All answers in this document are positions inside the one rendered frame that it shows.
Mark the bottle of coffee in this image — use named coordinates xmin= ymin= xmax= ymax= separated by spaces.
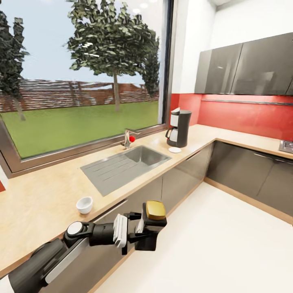
xmin=134 ymin=200 xmax=167 ymax=251

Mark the coffee cup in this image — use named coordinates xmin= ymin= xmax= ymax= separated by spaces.
xmin=76 ymin=197 xmax=92 ymax=214

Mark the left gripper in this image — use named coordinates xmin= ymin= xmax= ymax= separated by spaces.
xmin=102 ymin=212 xmax=151 ymax=255

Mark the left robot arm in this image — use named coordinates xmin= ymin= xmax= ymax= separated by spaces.
xmin=0 ymin=212 xmax=151 ymax=293

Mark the paper coffee filter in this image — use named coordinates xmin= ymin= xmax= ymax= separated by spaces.
xmin=171 ymin=108 xmax=180 ymax=115

